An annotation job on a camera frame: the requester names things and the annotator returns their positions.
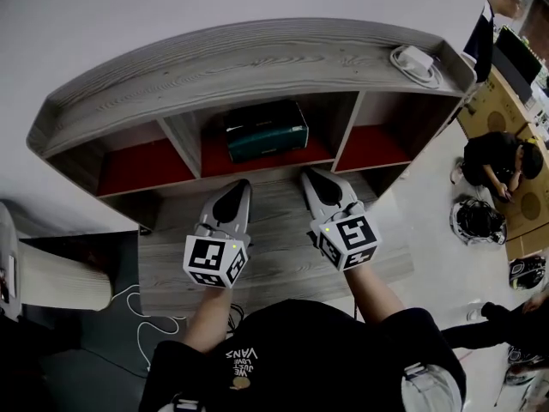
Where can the black monitor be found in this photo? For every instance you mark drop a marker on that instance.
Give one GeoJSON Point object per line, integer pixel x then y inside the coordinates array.
{"type": "Point", "coordinates": [514, 64]}

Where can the dark green cardboard box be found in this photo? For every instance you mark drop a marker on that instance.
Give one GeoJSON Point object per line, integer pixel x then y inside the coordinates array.
{"type": "Point", "coordinates": [266, 137]}

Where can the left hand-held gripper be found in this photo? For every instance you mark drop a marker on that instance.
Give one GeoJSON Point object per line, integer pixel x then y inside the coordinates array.
{"type": "Point", "coordinates": [210, 258]}

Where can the black printed t-shirt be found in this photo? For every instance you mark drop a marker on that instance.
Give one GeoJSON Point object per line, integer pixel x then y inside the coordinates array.
{"type": "Point", "coordinates": [309, 359]}

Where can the cream ribbed cushion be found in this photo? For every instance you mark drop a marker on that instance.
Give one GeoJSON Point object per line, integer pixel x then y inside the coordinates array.
{"type": "Point", "coordinates": [64, 279]}

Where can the white grey device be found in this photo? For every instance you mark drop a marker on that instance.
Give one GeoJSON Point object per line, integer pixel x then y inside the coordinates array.
{"type": "Point", "coordinates": [8, 264]}

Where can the person's right forearm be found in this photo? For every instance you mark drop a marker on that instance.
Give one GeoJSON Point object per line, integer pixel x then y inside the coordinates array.
{"type": "Point", "coordinates": [373, 294]}

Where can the black white helmet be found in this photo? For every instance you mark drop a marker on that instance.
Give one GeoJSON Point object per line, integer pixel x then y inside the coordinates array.
{"type": "Point", "coordinates": [521, 365]}
{"type": "Point", "coordinates": [526, 273]}
{"type": "Point", "coordinates": [476, 221]}

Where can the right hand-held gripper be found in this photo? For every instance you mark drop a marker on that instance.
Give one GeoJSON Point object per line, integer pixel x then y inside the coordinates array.
{"type": "Point", "coordinates": [349, 238]}

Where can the person's left forearm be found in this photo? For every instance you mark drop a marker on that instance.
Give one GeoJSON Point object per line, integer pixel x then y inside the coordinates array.
{"type": "Point", "coordinates": [210, 320]}

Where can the grey wooden shelf desk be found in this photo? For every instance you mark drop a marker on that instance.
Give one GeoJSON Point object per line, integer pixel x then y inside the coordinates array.
{"type": "Point", "coordinates": [240, 73]}

